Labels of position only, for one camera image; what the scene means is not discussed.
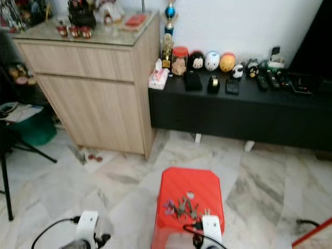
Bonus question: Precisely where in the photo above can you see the red flat book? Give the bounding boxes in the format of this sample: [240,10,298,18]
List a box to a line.
[124,13,149,31]

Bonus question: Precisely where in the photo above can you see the black statuette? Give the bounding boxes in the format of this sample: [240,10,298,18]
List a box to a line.
[67,0,98,30]

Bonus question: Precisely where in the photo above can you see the key bunch with purple tag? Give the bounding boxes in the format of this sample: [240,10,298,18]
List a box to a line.
[163,199,187,222]

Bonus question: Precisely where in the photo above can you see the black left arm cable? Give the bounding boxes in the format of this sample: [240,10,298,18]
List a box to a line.
[31,216,81,249]

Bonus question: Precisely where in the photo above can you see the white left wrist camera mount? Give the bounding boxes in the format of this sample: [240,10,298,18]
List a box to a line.
[76,210,100,245]

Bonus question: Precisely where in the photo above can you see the pink tissue box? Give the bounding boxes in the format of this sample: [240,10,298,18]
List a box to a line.
[148,59,170,91]

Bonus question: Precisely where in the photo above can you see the black tripod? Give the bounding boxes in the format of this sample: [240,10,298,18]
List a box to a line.
[0,123,58,222]

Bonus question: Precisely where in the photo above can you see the clear bottle with black cap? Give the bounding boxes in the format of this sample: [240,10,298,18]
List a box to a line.
[269,47,286,70]

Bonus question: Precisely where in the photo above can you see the black wallet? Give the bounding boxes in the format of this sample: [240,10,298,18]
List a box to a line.
[184,71,203,92]

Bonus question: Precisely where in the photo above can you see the white round doll head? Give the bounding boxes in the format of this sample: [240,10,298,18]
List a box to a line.
[204,51,220,72]

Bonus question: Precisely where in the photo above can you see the red plastic stool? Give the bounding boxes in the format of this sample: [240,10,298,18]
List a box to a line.
[151,167,227,249]

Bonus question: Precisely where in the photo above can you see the blue and gold trophy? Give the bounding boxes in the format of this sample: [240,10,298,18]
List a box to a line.
[162,0,178,70]

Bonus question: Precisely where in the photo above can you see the orange round doll head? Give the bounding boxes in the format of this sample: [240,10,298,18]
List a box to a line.
[219,52,237,73]

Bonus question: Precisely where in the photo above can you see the green plastic bin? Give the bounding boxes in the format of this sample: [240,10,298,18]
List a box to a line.
[14,106,57,147]

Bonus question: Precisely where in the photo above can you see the black floor cable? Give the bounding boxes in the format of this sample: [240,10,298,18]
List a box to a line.
[295,217,322,229]

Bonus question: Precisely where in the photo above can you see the small white panda figure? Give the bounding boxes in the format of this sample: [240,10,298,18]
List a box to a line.
[232,63,245,80]

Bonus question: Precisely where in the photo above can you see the light wooden cabinet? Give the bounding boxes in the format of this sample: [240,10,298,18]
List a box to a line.
[13,11,160,159]

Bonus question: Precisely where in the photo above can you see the black remote control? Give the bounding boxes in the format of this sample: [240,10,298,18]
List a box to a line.
[257,72,270,92]
[267,69,282,90]

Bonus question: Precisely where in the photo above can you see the white papers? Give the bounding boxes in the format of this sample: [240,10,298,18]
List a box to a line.
[2,102,44,124]

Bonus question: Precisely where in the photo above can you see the small black toy figure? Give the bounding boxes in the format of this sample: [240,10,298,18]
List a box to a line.
[246,59,260,79]

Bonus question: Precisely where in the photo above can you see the black round doll head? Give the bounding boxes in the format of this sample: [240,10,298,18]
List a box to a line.
[188,50,205,72]

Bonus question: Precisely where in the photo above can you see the black low TV bench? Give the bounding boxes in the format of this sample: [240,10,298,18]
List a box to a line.
[148,72,332,153]

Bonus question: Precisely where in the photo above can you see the small red floor object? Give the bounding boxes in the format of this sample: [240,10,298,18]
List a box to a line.
[87,153,104,163]

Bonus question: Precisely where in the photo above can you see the white statuette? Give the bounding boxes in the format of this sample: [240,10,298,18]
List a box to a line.
[96,0,126,26]

